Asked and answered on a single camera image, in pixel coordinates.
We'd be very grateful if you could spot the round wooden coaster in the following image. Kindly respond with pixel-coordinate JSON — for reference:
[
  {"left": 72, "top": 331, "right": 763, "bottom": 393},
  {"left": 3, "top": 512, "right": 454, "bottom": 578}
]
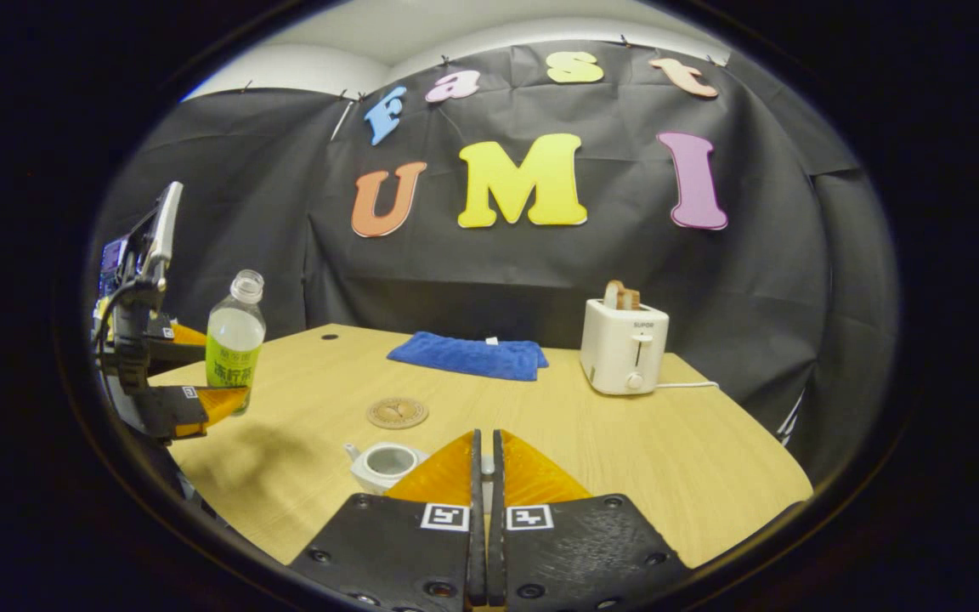
[{"left": 366, "top": 397, "right": 430, "bottom": 430}]

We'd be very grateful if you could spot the blue towel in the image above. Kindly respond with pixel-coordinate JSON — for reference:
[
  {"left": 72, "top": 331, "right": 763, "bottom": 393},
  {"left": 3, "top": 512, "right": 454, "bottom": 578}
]
[{"left": 387, "top": 331, "right": 550, "bottom": 383}]

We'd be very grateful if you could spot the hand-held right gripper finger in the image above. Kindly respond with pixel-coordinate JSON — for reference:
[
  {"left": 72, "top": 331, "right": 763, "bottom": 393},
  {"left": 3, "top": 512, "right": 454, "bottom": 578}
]
[
  {"left": 489, "top": 429, "right": 694, "bottom": 612},
  {"left": 290, "top": 429, "right": 488, "bottom": 612}
]

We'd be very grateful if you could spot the white teacup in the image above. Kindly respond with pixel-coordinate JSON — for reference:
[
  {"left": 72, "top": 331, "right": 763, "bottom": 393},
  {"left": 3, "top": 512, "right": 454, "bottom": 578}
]
[{"left": 343, "top": 441, "right": 431, "bottom": 496}]

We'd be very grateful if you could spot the white toaster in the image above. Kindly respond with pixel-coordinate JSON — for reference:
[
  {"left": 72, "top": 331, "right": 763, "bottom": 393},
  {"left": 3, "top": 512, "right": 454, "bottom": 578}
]
[{"left": 580, "top": 297, "right": 671, "bottom": 396}]

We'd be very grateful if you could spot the green label water bottle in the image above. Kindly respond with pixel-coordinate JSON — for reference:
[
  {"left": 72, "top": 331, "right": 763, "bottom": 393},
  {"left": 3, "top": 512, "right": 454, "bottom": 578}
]
[{"left": 205, "top": 269, "right": 267, "bottom": 416}]

